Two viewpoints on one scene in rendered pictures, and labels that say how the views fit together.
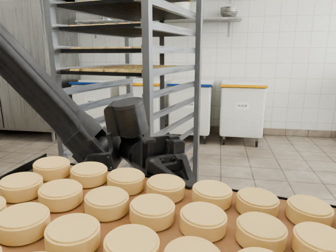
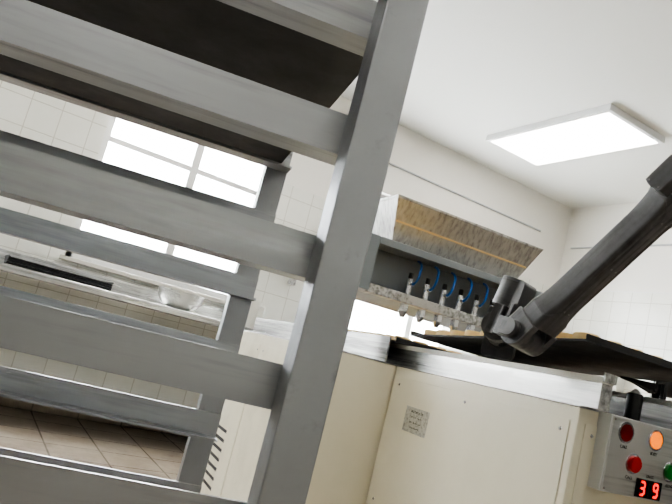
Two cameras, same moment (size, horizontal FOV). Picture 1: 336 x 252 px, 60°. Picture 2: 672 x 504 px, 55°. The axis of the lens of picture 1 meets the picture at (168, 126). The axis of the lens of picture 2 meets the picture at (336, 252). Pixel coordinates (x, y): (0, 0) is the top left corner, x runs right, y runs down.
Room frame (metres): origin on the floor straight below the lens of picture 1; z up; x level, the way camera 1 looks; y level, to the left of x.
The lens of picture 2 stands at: (1.55, 0.82, 0.81)
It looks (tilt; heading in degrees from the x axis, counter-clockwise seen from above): 9 degrees up; 232
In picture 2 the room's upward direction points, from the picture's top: 14 degrees clockwise
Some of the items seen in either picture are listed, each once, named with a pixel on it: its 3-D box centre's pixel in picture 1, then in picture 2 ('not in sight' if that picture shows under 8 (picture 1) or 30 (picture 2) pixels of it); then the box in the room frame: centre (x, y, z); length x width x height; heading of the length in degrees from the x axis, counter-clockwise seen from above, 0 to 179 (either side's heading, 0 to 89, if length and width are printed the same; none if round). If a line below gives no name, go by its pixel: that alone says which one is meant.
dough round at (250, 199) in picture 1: (257, 203); not in sight; (0.32, -0.11, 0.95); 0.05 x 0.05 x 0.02
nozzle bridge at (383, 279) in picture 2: not in sight; (427, 318); (0.02, -0.59, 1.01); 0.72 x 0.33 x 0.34; 165
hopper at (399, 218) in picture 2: not in sight; (443, 247); (0.02, -0.59, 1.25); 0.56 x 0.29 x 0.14; 165
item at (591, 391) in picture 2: not in sight; (363, 347); (0.13, -0.74, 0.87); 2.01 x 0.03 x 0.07; 75
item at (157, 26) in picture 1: (172, 29); not in sight; (1.40, -0.02, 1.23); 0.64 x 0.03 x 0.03; 156
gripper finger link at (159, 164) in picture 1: (175, 183); not in sight; (0.41, -0.01, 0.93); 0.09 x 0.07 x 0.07; 31
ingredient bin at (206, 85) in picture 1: (191, 110); not in sight; (3.82, -0.31, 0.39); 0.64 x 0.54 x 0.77; 169
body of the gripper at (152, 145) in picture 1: (153, 161); (499, 331); (0.47, 0.03, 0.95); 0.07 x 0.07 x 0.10; 31
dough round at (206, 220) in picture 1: (202, 221); not in sight; (0.28, -0.04, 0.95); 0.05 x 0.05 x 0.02
